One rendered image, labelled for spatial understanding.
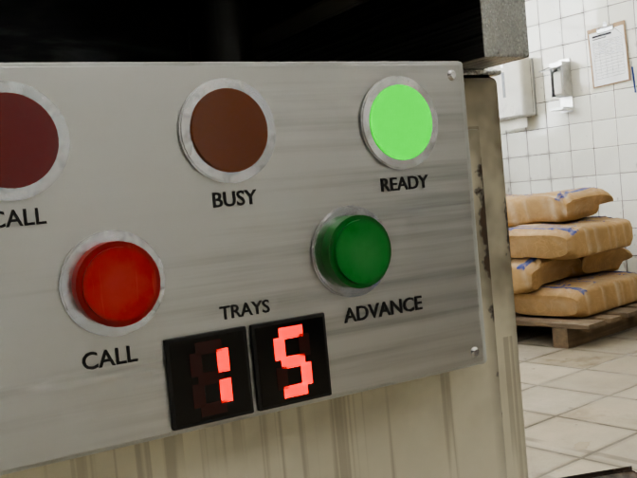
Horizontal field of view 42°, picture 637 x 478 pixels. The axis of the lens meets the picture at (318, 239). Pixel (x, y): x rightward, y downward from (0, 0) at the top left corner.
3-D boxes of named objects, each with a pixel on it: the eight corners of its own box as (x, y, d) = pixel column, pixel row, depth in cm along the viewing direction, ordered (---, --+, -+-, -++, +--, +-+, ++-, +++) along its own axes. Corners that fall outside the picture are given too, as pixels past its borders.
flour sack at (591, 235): (568, 262, 373) (565, 225, 372) (489, 263, 404) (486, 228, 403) (643, 245, 422) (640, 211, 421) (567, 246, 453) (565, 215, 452)
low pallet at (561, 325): (392, 332, 458) (391, 312, 457) (485, 309, 509) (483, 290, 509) (589, 350, 366) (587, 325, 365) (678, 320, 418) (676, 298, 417)
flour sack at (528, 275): (416, 292, 436) (413, 259, 435) (466, 281, 464) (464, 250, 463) (536, 296, 383) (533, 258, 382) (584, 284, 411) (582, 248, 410)
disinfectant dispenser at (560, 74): (574, 111, 474) (571, 57, 472) (554, 111, 462) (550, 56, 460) (560, 113, 481) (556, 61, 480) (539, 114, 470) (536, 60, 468)
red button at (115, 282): (70, 329, 30) (62, 246, 30) (152, 317, 31) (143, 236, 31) (81, 334, 28) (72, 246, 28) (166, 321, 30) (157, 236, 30)
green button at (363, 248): (315, 291, 35) (308, 218, 35) (375, 282, 36) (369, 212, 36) (335, 293, 33) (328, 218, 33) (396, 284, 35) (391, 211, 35)
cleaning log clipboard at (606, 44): (637, 92, 443) (631, 15, 441) (635, 92, 442) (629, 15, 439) (592, 100, 464) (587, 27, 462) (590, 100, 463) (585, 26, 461)
